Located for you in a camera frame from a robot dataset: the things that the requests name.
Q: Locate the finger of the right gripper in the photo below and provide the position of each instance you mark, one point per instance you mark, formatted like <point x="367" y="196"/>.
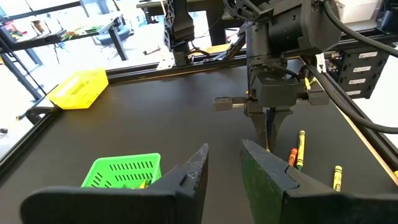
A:
<point x="261" y="124"/>
<point x="276" y="121"/>

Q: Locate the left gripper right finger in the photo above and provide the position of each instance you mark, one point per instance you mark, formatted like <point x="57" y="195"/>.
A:
<point x="280" y="202"/>

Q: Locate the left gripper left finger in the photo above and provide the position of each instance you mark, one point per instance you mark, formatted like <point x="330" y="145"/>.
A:
<point x="109" y="207"/>

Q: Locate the yellow crayon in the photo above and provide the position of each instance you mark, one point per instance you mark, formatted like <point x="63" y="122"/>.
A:
<point x="337" y="177"/>
<point x="395" y="173"/>
<point x="143" y="184"/>
<point x="300" y="149"/>

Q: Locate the red crayon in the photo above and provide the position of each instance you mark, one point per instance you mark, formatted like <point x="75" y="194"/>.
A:
<point x="292" y="157"/>

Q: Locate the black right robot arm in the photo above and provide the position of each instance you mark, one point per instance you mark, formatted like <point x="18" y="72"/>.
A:
<point x="304" y="25"/>

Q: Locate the green plastic basket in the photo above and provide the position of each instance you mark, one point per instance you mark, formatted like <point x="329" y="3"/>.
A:
<point x="124" y="171"/>

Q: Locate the black work table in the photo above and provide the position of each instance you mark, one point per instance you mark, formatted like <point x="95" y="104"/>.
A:
<point x="216" y="28"/>
<point x="46" y="39"/>

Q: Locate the black box with white labels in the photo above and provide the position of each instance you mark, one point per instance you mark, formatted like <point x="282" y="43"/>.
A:
<point x="363" y="73"/>

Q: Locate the white plastic box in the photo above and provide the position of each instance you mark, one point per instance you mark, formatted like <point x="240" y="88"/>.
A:
<point x="363" y="9"/>

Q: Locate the yellow plastic basket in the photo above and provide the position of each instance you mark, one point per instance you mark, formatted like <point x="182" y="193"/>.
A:
<point x="81" y="90"/>

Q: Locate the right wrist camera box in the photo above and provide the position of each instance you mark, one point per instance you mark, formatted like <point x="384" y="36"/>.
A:
<point x="276" y="88"/>

